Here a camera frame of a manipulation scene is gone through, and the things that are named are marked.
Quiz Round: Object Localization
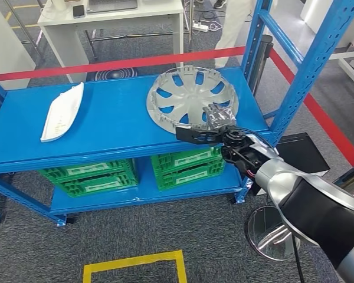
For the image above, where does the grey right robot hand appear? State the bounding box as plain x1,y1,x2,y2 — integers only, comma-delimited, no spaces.
203,103,237,130

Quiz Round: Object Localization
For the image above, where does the silver wheel cover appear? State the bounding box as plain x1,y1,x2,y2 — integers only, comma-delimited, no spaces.
146,66,239,135

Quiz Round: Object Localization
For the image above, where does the blue metal shelf rack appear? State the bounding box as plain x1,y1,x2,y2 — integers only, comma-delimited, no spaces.
0,0,354,228

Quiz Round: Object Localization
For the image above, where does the white plastic shell part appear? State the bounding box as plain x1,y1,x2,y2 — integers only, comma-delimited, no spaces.
41,82,85,143

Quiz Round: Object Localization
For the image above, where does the green plastic crate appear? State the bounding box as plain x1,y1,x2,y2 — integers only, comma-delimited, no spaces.
156,160,227,192
151,146,223,176
38,159,137,185
57,172,138,198

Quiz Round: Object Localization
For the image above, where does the white power strip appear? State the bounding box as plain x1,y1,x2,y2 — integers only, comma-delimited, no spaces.
192,21,210,33

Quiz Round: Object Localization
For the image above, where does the black flat board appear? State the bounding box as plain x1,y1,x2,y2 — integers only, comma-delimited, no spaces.
276,133,331,177

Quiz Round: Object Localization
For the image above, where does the white desk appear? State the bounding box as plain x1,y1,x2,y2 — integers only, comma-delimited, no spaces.
38,0,185,84

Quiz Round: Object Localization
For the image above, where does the grey laptop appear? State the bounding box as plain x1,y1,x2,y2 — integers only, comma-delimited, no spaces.
86,0,138,14

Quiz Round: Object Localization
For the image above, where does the yellow floor tape square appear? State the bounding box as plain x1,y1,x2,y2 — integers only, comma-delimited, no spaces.
82,249,188,283

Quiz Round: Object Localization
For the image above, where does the black barrier post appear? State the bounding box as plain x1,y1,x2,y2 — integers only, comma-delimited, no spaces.
251,34,274,97

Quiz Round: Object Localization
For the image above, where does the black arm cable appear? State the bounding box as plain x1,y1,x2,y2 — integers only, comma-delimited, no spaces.
291,234,306,283

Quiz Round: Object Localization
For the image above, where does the white bench frame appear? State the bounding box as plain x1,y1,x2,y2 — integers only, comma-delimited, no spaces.
300,0,354,94

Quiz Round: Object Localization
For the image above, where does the steel frame leg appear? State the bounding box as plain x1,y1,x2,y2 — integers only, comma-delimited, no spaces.
2,0,45,60

